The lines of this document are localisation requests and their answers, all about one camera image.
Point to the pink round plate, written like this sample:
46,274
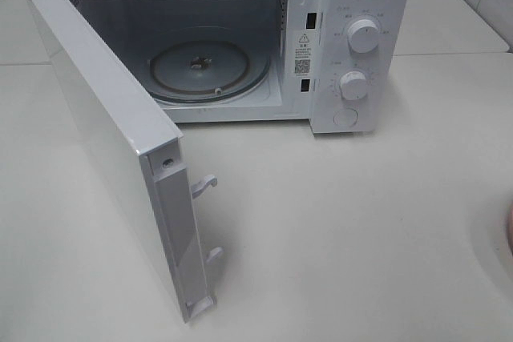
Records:
508,227

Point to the white microwave door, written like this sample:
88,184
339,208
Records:
135,146

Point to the lower white timer knob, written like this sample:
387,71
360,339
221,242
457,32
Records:
354,85

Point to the glass microwave turntable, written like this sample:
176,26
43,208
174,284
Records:
210,65

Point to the upper white power knob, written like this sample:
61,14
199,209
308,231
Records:
363,35

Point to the round door release button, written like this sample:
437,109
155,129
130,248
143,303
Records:
346,117

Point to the white microwave oven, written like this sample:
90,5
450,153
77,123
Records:
311,53

